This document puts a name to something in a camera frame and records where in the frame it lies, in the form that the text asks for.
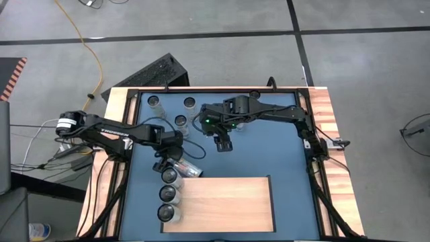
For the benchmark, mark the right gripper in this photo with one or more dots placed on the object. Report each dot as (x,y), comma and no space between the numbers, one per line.
(216,119)

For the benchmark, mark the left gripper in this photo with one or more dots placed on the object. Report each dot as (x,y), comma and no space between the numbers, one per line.
(171,146)

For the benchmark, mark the white Celsius can blue band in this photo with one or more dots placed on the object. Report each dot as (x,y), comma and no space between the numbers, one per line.
(170,175)

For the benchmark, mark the white Celsius can red print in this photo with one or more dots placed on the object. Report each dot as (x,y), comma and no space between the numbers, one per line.
(240,127)

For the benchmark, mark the white Celsius can yellow band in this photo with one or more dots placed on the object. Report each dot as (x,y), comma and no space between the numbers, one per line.
(186,168)

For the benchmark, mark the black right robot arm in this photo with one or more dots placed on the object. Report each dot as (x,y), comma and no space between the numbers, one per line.
(279,112)

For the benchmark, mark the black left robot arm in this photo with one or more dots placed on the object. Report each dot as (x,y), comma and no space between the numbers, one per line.
(114,131)

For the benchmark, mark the wooden shelf board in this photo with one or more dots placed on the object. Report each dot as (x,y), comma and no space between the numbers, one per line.
(235,208)

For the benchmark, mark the silver mounting plate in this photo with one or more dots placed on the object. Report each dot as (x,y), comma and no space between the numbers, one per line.
(127,143)
(306,144)

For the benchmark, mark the blue table mat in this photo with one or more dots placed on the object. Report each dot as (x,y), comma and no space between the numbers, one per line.
(268,161)

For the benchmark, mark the grey power adapter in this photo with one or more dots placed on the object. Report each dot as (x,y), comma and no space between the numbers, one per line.
(82,164)

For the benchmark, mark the black perforated metal box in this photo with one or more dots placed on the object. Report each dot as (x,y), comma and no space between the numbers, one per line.
(151,72)

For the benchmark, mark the white power strip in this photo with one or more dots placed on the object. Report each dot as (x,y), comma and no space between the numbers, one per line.
(66,147)

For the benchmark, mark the black flat floor bar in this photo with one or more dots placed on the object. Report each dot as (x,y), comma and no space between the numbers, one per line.
(47,188)

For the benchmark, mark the black table clamp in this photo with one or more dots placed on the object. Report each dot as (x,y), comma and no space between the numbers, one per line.
(341,144)

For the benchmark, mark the white plastic container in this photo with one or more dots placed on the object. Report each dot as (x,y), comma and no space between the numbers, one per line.
(39,231)

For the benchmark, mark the black orange striped floor mat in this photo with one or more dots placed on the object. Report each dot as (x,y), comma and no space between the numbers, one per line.
(8,72)

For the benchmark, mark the black table frame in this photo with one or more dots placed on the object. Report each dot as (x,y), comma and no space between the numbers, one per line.
(201,91)

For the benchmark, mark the black diagonal frame strut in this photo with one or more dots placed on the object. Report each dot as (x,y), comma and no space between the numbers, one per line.
(105,208)
(336,208)

